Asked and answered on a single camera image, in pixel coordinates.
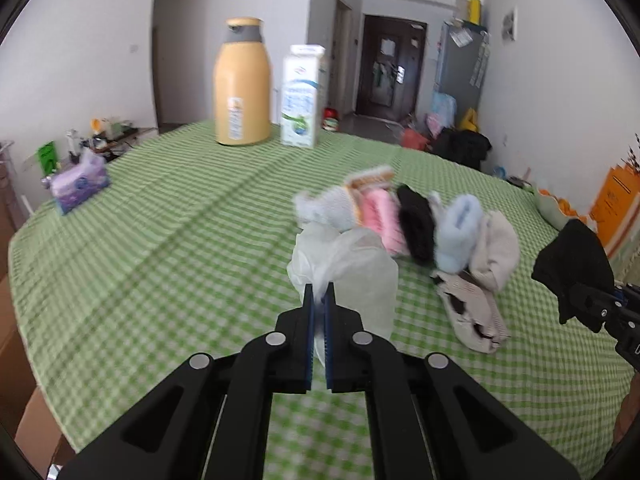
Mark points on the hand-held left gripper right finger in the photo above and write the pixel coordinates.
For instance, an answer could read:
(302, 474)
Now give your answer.
(330, 345)

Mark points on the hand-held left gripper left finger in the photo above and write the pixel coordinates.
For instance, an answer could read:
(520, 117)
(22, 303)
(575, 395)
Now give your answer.
(309, 340)

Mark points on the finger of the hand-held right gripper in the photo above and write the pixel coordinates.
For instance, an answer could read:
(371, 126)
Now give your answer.
(630, 295)
(595, 305)

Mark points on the black sock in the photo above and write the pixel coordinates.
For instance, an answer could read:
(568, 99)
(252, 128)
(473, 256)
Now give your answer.
(417, 225)
(575, 260)

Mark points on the brown cardboard box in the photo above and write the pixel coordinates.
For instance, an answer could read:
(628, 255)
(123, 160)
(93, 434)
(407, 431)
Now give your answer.
(35, 425)

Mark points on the person's right forearm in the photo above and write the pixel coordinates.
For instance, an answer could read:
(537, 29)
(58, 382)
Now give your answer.
(629, 410)

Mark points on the orange cardboard box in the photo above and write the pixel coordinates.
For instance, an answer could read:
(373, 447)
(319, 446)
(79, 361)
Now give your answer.
(617, 210)

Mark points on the pale green fruit bowl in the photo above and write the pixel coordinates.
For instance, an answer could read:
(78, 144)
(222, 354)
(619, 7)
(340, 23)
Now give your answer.
(552, 212)

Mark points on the beige patterned sock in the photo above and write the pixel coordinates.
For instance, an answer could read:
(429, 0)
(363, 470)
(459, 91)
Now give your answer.
(470, 310)

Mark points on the pale blue white sock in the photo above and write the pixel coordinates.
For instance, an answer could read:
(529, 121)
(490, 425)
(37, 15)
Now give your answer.
(327, 210)

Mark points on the pink fluffy sock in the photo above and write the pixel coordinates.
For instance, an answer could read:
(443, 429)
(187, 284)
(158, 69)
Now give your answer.
(382, 220)

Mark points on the light blue fluffy sock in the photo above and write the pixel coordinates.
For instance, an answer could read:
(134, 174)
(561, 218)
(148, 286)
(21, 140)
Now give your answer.
(457, 235)

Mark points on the green checked tablecloth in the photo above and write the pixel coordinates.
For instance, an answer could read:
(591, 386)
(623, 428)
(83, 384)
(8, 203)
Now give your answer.
(175, 260)

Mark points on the cream striped sock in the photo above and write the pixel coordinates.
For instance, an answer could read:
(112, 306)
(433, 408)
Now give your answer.
(370, 178)

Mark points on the black bag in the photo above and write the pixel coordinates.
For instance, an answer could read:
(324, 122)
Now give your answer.
(462, 147)

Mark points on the red toy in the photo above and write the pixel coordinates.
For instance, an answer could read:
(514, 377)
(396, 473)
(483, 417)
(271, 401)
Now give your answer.
(331, 119)

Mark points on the red basket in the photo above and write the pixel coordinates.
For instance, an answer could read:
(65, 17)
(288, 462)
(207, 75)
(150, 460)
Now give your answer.
(412, 138)

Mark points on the white milk carton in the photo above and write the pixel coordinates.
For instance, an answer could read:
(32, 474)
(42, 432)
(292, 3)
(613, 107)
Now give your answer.
(300, 105)

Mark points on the blue bag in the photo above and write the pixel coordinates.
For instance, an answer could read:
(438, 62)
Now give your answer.
(443, 107)

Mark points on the yellow thermos jug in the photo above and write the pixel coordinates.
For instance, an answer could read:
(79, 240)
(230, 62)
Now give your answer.
(242, 90)

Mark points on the grey fridge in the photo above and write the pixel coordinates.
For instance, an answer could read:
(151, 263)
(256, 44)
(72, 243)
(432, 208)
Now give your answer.
(460, 75)

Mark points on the dark entrance door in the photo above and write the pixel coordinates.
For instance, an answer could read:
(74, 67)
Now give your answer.
(390, 85)

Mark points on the folding side table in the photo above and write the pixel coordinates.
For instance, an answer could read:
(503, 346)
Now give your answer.
(125, 137)

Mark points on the purple tissue box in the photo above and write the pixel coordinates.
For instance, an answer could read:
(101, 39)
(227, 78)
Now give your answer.
(80, 185)

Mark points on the interior room door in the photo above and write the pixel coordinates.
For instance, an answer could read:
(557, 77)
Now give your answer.
(343, 55)

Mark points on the paper sheet on fridge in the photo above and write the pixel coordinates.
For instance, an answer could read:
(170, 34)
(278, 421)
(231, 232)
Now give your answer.
(460, 37)

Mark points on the white paper notice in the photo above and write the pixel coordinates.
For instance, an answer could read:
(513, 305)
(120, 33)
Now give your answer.
(388, 45)

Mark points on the green box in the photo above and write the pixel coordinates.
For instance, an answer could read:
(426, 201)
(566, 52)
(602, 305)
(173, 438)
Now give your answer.
(48, 157)

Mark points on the yellow box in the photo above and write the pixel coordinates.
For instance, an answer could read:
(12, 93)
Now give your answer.
(471, 7)

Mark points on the wall poster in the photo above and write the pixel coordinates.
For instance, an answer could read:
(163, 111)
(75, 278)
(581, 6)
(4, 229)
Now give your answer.
(509, 25)

